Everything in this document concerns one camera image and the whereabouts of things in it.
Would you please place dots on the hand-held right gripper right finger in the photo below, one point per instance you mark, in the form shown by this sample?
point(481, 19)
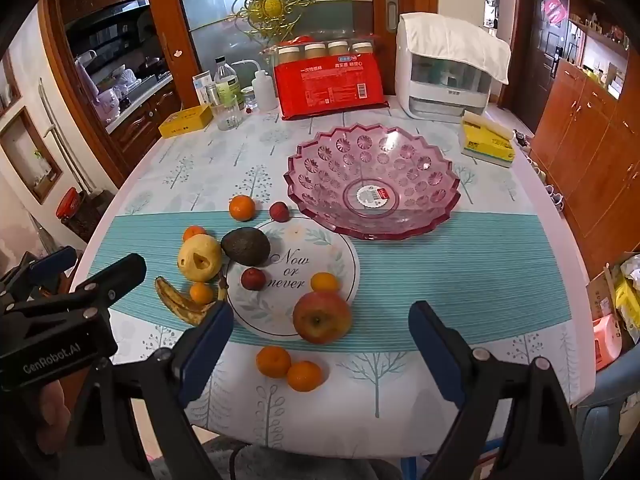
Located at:
point(435, 350)

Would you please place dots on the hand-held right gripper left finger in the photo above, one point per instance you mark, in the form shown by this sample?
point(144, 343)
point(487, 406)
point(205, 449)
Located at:
point(205, 345)

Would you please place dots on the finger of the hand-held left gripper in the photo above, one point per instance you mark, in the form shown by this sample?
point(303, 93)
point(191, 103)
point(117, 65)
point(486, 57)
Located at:
point(55, 262)
point(115, 275)

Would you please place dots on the spotted ripe banana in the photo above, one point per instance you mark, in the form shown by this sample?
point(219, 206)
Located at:
point(180, 305)

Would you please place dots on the small red plum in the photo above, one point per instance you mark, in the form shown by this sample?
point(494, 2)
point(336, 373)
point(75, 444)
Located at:
point(279, 211)
point(253, 279)

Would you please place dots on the yellow pear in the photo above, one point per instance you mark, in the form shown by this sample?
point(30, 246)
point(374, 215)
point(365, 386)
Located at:
point(199, 257)

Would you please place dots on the dark avocado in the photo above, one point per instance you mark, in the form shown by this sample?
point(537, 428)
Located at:
point(245, 246)

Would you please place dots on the red apple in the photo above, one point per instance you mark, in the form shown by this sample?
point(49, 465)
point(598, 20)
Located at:
point(322, 317)

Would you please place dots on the small yellowish mandarin orange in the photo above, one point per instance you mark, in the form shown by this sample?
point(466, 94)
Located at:
point(325, 282)

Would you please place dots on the large orange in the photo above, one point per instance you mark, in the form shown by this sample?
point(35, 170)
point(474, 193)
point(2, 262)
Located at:
point(242, 207)

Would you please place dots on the pink glass bowl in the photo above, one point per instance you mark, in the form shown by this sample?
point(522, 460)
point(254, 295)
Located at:
point(320, 180)

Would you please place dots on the person's left hand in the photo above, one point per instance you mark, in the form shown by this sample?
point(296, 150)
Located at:
point(52, 410)

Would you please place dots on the kitchen counter cabinet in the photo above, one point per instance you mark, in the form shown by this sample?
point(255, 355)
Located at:
point(140, 120)

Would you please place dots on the flat yellow box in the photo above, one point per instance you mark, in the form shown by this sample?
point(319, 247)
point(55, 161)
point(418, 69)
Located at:
point(185, 121)

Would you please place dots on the pink container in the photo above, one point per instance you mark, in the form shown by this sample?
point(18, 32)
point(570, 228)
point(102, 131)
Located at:
point(607, 342)

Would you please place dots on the cardboard box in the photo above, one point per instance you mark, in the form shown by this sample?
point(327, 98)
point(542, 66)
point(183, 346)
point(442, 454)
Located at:
point(600, 295)

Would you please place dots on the blue chair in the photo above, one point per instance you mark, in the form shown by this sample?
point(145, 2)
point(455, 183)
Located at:
point(607, 410)

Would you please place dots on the empty glass jar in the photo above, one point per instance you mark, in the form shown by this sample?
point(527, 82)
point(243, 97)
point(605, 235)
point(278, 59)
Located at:
point(225, 117)

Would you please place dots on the yellow box with white top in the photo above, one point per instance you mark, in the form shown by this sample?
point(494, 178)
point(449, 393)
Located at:
point(487, 147)

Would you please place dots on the small glass jar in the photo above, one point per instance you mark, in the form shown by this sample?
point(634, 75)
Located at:
point(248, 97)

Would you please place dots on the glass bottle with green label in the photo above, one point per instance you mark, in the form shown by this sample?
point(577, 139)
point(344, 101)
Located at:
point(226, 82)

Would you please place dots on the white squeeze bottle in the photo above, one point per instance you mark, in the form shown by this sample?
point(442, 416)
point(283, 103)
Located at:
point(262, 92)

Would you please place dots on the white countertop appliance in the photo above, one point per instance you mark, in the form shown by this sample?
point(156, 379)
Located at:
point(440, 100)

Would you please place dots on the wooden cabinet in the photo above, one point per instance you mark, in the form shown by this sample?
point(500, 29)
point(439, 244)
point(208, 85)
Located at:
point(590, 150)

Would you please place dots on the frosted glass sliding door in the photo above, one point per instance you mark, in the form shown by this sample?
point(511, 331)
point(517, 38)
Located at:
point(215, 10)

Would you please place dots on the dark entry door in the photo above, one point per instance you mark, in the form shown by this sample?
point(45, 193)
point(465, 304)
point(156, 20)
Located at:
point(540, 60)

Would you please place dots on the gold door ornament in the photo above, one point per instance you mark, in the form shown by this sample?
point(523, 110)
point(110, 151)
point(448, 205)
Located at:
point(272, 7)

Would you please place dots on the white cloth cover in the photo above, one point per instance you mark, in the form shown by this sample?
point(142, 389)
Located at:
point(450, 35)

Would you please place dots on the red door decoration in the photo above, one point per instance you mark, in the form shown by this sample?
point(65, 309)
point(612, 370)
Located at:
point(555, 7)

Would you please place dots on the wooden display shelf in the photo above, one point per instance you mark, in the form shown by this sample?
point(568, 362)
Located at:
point(600, 25)

